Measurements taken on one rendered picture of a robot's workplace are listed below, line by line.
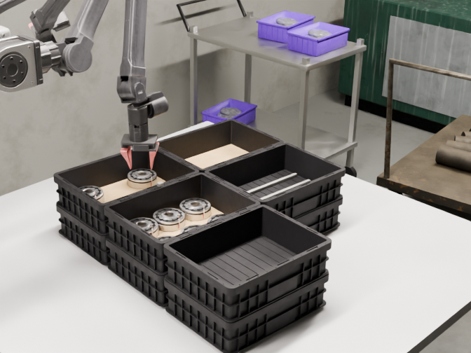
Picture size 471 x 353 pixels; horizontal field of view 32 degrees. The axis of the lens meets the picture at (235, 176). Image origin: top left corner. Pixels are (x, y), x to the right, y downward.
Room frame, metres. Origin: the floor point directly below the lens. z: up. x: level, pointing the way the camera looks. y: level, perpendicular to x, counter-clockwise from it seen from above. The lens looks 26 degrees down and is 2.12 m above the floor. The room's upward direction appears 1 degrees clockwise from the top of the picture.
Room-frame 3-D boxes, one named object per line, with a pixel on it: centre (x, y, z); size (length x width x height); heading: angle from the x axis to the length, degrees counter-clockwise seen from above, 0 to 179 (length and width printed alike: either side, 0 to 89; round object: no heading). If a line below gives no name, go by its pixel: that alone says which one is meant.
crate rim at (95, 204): (2.47, 0.36, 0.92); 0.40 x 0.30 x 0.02; 132
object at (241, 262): (2.03, -0.04, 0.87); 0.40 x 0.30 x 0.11; 132
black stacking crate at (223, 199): (2.25, 0.16, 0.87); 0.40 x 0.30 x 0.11; 132
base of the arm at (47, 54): (2.08, 0.52, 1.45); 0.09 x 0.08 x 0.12; 47
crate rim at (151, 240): (2.25, 0.16, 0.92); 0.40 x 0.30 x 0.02; 132
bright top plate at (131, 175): (2.60, 0.33, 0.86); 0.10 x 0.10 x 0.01
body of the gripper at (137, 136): (2.24, 0.29, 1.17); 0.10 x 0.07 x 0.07; 88
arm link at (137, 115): (2.24, 0.29, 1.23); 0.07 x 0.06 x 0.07; 138
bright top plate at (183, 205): (2.38, 0.13, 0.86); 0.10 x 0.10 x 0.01
